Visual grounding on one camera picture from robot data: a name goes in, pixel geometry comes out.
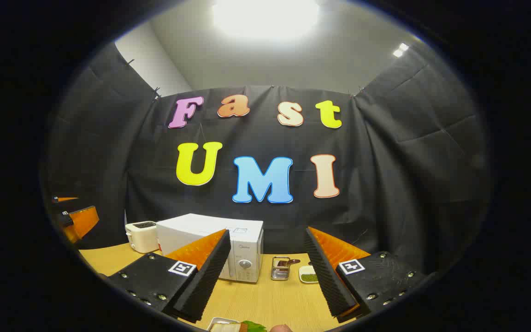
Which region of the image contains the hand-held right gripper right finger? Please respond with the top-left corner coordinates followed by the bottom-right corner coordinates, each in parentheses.
top-left (304, 226), bottom-right (427, 323)

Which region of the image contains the metal wire utensil holder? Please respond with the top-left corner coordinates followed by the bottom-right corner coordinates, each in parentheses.
top-left (271, 256), bottom-right (291, 281)

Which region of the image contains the sandwich with lettuce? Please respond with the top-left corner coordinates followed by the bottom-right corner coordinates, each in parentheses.
top-left (210, 320), bottom-right (268, 332)

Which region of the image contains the white slotted tray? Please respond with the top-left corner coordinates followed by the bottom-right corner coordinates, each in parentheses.
top-left (206, 317), bottom-right (241, 332)

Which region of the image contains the black backdrop cloth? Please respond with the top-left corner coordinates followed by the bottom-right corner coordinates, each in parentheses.
top-left (44, 41), bottom-right (490, 277)

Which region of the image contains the white microwave oven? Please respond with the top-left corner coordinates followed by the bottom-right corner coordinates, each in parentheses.
top-left (156, 213), bottom-right (265, 283)

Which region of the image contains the white divided dish with beans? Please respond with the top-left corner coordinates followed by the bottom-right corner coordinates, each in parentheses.
top-left (299, 265), bottom-right (320, 284)

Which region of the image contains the white toaster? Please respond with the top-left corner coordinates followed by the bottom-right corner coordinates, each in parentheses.
top-left (125, 221), bottom-right (160, 254)

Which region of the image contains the large ceiling light panel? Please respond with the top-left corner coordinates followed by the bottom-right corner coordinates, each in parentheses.
top-left (212, 0), bottom-right (320, 41)

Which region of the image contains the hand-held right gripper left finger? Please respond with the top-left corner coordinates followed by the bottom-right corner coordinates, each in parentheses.
top-left (107, 229), bottom-right (232, 323)

